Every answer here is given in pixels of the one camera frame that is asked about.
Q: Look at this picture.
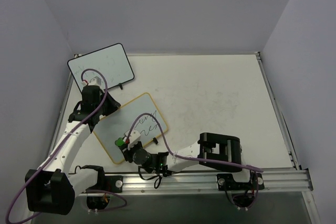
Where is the yellow framed whiteboard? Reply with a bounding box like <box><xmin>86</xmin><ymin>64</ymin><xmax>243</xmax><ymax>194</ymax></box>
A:
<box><xmin>93</xmin><ymin>92</ymin><xmax>169</xmax><ymax>164</ymax></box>

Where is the green whiteboard eraser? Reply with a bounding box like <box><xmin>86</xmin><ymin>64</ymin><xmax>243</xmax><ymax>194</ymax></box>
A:
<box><xmin>115</xmin><ymin>137</ymin><xmax>124</xmax><ymax>147</ymax></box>

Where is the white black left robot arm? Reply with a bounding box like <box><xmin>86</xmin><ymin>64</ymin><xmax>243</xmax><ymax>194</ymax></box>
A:
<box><xmin>25</xmin><ymin>84</ymin><xmax>120</xmax><ymax>215</ymax></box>

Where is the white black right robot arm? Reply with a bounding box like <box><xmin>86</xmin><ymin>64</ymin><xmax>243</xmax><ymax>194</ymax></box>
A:
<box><xmin>115</xmin><ymin>131</ymin><xmax>252</xmax><ymax>189</ymax></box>

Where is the black framed whiteboard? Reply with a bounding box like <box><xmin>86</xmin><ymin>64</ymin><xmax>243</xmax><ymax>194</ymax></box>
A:
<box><xmin>67</xmin><ymin>43</ymin><xmax>135</xmax><ymax>91</ymax></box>

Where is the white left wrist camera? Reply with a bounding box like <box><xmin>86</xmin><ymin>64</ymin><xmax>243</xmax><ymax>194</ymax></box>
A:
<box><xmin>88</xmin><ymin>76</ymin><xmax>102</xmax><ymax>86</ymax></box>

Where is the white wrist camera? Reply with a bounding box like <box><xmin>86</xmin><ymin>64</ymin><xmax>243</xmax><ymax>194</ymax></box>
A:
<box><xmin>88</xmin><ymin>76</ymin><xmax>102</xmax><ymax>86</ymax></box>
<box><xmin>123</xmin><ymin>130</ymin><xmax>141</xmax><ymax>149</ymax></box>

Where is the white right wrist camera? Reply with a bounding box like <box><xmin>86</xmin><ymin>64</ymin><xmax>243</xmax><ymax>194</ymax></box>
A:
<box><xmin>123</xmin><ymin>130</ymin><xmax>141</xmax><ymax>149</ymax></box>

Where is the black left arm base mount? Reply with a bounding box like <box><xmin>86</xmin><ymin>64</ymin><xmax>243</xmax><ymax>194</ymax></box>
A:
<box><xmin>86</xmin><ymin>175</ymin><xmax>127</xmax><ymax>212</ymax></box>

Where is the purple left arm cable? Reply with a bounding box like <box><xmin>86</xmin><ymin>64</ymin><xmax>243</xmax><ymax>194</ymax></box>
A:
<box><xmin>6</xmin><ymin>68</ymin><xmax>129</xmax><ymax>223</ymax></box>

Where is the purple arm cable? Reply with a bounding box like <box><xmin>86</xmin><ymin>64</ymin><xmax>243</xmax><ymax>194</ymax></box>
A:
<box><xmin>125</xmin><ymin>113</ymin><xmax>264</xmax><ymax>208</ymax></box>
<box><xmin>6</xmin><ymin>68</ymin><xmax>129</xmax><ymax>223</ymax></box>

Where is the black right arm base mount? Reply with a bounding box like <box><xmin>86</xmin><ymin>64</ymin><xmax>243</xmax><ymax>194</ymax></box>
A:
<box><xmin>216</xmin><ymin>172</ymin><xmax>265</xmax><ymax>211</ymax></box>

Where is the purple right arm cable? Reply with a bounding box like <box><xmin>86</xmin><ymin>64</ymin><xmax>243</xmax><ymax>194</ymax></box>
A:
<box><xmin>125</xmin><ymin>113</ymin><xmax>264</xmax><ymax>208</ymax></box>

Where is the aluminium right side rail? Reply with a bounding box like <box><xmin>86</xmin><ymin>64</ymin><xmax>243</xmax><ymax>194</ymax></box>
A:
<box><xmin>256</xmin><ymin>51</ymin><xmax>302</xmax><ymax>170</ymax></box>

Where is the aluminium table frame rail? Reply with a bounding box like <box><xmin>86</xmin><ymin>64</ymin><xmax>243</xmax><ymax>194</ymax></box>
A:
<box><xmin>68</xmin><ymin>169</ymin><xmax>314</xmax><ymax>196</ymax></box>

